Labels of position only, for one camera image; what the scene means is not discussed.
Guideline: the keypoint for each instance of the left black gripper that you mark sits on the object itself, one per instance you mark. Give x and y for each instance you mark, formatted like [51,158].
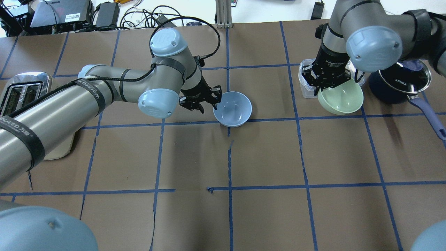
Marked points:
[193,93]

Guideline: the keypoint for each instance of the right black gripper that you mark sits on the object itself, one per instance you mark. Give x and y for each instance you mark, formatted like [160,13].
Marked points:
[329,62]

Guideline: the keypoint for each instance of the green bowl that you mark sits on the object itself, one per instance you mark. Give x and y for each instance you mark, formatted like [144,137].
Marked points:
[344,99]

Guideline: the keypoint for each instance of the blue bowl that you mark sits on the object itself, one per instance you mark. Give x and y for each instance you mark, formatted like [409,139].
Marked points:
[234,109]

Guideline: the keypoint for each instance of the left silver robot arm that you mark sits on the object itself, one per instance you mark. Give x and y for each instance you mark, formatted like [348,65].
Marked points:
[30,133]

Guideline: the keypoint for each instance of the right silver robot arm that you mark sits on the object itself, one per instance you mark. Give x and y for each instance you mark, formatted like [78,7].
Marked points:
[361,37]

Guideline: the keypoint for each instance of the clear plastic container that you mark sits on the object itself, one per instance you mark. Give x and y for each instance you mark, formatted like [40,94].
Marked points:
[304,75]

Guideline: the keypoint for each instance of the black power brick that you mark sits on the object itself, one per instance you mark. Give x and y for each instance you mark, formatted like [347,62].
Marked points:
[317,10]

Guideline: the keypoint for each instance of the dark blue saucepan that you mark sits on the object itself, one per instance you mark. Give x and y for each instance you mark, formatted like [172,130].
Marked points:
[404,81]

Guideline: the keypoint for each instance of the black power adapter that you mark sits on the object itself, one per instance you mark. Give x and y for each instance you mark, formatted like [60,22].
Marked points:
[107,14]

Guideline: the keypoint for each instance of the cream chrome toaster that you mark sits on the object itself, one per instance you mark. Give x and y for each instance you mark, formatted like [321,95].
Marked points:
[25,88]

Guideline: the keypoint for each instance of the aluminium frame post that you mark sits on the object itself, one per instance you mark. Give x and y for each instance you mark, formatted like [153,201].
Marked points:
[224,14]

